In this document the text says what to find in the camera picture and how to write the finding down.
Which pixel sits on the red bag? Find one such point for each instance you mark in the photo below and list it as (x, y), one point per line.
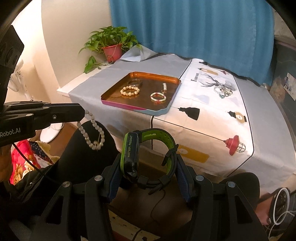
(23, 157)

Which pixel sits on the blue curtain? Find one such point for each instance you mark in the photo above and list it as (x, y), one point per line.
(196, 30)

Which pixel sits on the black round device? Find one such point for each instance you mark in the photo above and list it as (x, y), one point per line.
(282, 201)

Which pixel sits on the paper sticker on cabinet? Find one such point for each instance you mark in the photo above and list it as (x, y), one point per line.
(291, 85)

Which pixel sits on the black green wrist watch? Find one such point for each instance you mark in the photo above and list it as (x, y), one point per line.
(129, 153)

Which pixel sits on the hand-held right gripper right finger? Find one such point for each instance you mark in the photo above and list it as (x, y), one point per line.
(182, 182)

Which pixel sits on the orange metal tray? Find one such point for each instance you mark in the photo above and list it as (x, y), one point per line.
(143, 102)

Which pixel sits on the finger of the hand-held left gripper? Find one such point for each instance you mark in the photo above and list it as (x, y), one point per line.
(64, 116)
(62, 107)

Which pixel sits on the white printed table runner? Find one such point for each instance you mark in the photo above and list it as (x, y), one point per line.
(208, 125)

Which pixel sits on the silver metal bangle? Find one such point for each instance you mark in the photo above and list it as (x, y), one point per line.
(129, 81)

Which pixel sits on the white standing fan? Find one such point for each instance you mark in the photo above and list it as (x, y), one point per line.
(49, 135)

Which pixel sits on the grey tablecloth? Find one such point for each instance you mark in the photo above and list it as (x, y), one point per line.
(92, 92)

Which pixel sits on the green plant in red pot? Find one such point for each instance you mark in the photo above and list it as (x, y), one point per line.
(113, 52)

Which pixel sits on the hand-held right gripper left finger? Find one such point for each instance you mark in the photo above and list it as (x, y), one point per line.
(113, 182)

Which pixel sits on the dark cabinet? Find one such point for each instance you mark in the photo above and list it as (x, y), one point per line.
(283, 69)

